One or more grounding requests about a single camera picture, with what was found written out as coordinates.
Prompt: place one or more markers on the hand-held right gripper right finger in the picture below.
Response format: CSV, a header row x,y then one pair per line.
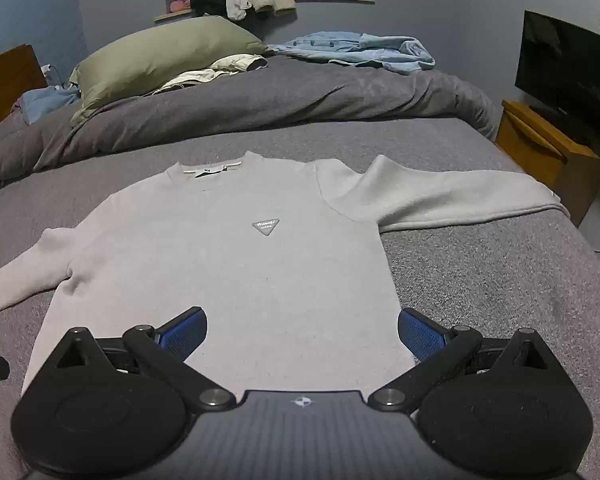
x,y
421,334

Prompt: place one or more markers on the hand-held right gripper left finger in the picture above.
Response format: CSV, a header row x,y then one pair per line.
x,y
182,334

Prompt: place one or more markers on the white towel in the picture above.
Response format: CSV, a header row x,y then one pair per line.
x,y
230,270

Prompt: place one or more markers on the bed with grey sheet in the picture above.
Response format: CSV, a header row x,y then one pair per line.
x,y
480,290

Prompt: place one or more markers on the wooden television stand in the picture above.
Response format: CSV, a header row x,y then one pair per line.
x,y
540,145

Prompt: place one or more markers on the grey duvet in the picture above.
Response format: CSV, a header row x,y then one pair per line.
x,y
290,95

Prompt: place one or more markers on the blue cloth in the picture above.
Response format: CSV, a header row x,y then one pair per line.
x,y
42,102

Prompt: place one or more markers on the cream garment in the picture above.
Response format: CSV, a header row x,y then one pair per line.
x,y
230,65

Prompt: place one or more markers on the green pillow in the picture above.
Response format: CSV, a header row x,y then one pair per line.
x,y
150,62

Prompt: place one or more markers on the light blue shirt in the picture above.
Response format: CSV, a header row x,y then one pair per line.
x,y
360,50

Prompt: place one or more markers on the wooden headboard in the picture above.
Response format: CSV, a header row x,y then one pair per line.
x,y
7,80

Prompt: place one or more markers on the white charger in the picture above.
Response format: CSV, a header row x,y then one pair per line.
x,y
48,71

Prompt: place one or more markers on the black television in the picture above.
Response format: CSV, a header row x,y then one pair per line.
x,y
565,70

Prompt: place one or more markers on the pink cloth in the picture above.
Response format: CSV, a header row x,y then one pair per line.
x,y
181,5

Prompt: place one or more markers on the wooden window shelf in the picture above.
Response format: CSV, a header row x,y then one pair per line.
x,y
330,0

